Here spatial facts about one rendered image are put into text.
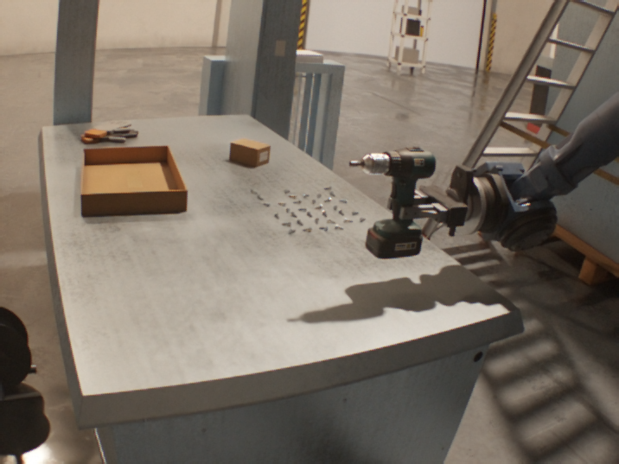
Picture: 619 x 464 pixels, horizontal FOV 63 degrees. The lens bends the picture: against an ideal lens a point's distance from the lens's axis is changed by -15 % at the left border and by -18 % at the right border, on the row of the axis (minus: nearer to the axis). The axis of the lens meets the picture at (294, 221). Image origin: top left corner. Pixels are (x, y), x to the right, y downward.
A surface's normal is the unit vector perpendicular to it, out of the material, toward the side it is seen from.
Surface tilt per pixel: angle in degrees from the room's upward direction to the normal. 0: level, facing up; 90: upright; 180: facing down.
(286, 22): 90
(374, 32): 90
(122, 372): 0
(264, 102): 90
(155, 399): 67
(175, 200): 90
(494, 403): 0
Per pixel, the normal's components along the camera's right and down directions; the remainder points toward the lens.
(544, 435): 0.11, -0.92
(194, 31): 0.37, 0.40
